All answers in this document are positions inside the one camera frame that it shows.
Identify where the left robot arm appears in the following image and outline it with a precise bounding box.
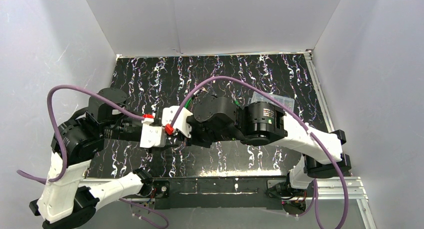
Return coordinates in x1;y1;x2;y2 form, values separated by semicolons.
29;87;158;229

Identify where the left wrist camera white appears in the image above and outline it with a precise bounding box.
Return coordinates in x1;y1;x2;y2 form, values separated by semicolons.
139;114;166;149

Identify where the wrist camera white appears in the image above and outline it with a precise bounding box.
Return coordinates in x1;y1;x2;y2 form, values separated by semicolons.
139;114;166;149
161;105;193;138

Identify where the green cable lock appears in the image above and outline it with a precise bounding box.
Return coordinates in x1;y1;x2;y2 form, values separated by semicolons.
184;88;203;109

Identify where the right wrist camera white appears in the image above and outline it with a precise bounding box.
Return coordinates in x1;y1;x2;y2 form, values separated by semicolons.
161;105;193;138

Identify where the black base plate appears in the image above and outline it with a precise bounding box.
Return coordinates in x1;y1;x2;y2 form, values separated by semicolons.
120;176;309;211

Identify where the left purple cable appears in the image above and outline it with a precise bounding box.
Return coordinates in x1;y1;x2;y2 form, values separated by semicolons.
16;85;170;229

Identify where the clear plastic parts box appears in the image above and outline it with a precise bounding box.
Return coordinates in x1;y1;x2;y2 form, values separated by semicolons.
248;91;295;112

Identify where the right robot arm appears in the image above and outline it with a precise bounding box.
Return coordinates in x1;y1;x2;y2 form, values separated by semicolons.
165;95;352;190

